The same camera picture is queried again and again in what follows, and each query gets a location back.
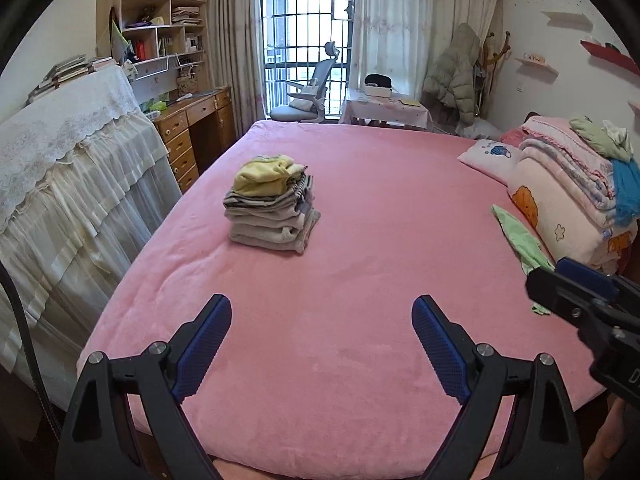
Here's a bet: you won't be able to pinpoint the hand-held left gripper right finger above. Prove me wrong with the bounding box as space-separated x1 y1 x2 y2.
411 295 586 480

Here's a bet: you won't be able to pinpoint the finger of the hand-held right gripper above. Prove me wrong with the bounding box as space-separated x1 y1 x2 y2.
525 267 603 332
556 257 640 306

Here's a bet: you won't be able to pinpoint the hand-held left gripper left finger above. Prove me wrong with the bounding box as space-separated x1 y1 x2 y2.
55 294 233 480

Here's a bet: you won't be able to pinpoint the light green garment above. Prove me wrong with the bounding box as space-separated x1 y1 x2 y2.
491 204 557 316

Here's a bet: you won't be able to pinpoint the person's right forearm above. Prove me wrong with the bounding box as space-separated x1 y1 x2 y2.
585 400 628 480

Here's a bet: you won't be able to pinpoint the stack of folded clothes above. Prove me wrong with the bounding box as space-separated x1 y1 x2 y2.
223 162 322 255

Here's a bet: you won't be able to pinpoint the pink cartoon print quilt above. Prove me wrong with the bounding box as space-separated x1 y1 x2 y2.
507 157 638 276

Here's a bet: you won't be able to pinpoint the blue fluffy cloth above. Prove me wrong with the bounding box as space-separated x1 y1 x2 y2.
610 157 640 227

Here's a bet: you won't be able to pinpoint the folded pink blankets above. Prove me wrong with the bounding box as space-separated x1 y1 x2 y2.
519 115 618 226

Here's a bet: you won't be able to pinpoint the pink bed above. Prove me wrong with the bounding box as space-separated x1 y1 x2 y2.
75 119 616 480

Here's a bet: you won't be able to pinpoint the grey-green cloth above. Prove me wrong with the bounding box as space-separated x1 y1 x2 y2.
570 116 633 163

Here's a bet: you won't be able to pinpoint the pink printed pillow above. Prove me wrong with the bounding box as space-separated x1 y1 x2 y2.
457 139 526 186

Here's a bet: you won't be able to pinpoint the white lace furniture cover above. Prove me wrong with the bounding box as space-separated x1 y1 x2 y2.
0 65 183 397

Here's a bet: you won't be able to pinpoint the wooden desk with drawers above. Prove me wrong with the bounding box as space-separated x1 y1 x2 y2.
152 86 237 195

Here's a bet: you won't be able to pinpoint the wooden coat rack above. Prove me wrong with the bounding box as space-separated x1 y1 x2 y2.
480 30 513 111

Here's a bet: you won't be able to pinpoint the beige puffer jacket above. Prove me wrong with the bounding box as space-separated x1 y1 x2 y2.
422 22 483 127

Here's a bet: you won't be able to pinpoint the small table with tablecloth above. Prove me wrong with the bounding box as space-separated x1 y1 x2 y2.
339 87 435 133

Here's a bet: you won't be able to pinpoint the grey office chair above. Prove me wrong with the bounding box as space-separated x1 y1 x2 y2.
270 41 341 123

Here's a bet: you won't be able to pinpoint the stack of books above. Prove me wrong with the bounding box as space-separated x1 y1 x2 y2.
27 55 121 104

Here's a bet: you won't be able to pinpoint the beige floral curtain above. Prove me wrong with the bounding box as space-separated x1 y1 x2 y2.
206 0 266 137

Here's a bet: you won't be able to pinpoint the white sheer curtain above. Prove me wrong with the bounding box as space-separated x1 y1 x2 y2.
352 0 503 111

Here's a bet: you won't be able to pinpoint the wooden bookshelf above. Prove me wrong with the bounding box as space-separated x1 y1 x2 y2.
97 0 211 107

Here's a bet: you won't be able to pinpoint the black window grille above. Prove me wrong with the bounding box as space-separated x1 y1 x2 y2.
260 0 359 122

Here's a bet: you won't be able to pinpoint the black cable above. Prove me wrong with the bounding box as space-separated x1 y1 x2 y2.
0 262 66 436

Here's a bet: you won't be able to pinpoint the pink wall shelf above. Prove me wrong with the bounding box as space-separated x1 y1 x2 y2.
515 55 559 77

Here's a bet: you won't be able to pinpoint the red wall shelf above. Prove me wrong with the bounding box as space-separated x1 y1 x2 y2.
580 40 640 77

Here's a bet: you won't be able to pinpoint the white wall shelf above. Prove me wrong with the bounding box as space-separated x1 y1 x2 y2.
542 10 594 32

